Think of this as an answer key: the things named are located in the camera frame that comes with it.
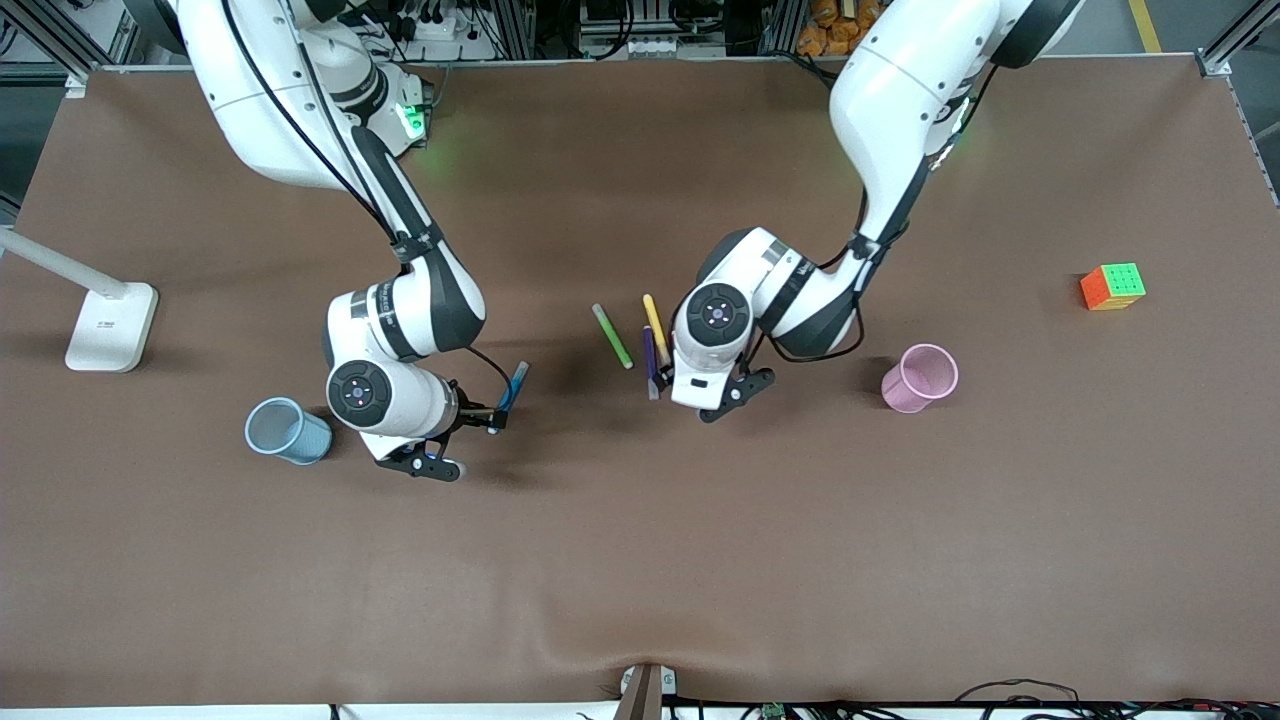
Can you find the pink mesh cup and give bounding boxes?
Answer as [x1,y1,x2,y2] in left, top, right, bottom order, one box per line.
[881,344,959,414]

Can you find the green marker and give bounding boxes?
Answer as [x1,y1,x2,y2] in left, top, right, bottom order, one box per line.
[592,303,635,370]

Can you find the white stand with base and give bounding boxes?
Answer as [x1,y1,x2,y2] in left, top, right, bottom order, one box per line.
[0,225,159,373]

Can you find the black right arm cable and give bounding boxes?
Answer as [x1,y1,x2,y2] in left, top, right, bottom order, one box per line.
[222,0,513,406]

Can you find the orange packaged items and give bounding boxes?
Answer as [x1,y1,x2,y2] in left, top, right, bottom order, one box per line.
[797,0,881,57]

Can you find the white power strip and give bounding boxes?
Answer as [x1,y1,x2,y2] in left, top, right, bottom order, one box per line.
[395,10,481,46]

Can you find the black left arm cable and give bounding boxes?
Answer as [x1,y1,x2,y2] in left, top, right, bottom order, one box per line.
[770,60,991,363]

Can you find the colourful puzzle cube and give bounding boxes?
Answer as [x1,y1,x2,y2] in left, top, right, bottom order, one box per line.
[1080,263,1147,312]

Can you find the aluminium frame post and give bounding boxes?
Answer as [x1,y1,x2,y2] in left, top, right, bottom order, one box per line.
[490,0,536,61]
[760,0,806,56]

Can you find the blue mesh cup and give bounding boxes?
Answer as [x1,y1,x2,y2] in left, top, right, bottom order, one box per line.
[245,397,333,466]

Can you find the blue marker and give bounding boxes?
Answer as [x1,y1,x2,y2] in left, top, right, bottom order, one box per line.
[495,361,530,433]

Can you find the metal table clamp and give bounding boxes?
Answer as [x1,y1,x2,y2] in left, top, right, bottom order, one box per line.
[612,662,677,720]

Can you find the black cable bundle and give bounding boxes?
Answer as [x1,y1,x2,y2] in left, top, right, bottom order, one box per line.
[955,680,1280,720]

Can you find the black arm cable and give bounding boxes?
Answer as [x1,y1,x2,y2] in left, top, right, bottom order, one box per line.
[222,0,513,406]
[770,60,991,363]

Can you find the brown table cover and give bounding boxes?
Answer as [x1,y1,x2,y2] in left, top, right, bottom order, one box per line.
[0,55,1280,709]

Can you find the yellow marker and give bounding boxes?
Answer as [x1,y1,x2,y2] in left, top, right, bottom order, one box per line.
[642,293,672,365]

